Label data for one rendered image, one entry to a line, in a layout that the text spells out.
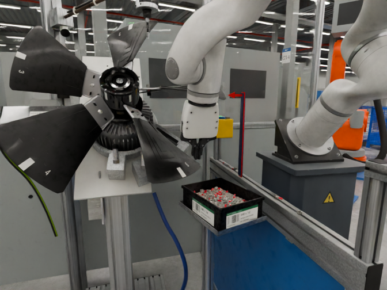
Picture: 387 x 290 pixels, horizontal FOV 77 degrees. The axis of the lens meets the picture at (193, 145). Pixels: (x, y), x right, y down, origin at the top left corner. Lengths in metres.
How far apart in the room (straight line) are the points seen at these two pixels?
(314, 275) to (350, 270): 0.14
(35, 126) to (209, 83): 0.46
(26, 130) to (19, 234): 1.18
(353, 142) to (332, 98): 3.56
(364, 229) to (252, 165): 1.33
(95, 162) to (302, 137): 0.78
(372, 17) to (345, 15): 3.90
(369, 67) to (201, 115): 0.46
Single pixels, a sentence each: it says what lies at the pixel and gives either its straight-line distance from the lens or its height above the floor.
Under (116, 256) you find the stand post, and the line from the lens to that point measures 1.13.
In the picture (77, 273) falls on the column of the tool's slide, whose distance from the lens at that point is 1.77.
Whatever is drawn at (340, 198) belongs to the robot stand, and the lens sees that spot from 1.06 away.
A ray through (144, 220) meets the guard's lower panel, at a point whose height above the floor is 0.35.
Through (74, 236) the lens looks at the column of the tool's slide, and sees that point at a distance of 1.64.
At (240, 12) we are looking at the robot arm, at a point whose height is 1.33.
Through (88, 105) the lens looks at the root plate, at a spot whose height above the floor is 1.15.
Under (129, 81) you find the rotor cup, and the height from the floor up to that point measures 1.22.
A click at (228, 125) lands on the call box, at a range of 1.17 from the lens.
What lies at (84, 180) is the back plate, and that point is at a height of 0.88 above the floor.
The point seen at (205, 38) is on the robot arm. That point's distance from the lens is 0.51.
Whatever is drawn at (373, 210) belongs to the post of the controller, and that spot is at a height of 0.97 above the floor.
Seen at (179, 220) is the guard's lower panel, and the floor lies 0.33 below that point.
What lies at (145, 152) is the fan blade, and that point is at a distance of 0.66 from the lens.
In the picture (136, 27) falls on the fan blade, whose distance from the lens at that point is 1.07.
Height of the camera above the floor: 1.17
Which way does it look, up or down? 11 degrees down
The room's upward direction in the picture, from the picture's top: straight up
